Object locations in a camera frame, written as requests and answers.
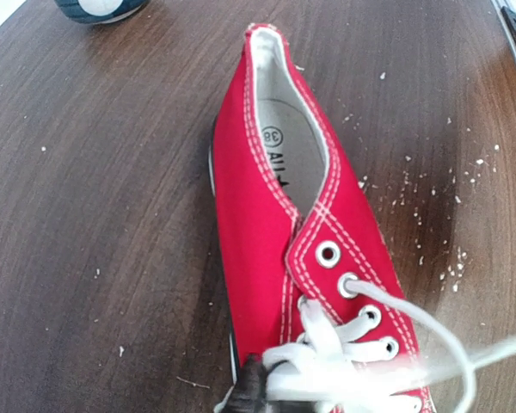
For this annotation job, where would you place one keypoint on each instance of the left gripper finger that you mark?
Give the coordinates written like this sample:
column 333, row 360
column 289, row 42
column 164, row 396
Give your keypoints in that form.
column 249, row 393

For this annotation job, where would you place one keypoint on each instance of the white shoelace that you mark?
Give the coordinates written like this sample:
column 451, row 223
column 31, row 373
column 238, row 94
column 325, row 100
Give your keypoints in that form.
column 331, row 366

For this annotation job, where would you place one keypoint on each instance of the red canvas sneaker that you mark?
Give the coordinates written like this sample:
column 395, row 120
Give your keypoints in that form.
column 292, row 218

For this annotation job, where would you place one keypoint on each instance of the scattered rice grains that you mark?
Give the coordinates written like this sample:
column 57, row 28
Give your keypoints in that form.
column 417, row 178

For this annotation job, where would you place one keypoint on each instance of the blue white polka-dot bowl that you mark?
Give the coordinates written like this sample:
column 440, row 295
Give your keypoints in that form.
column 93, row 12

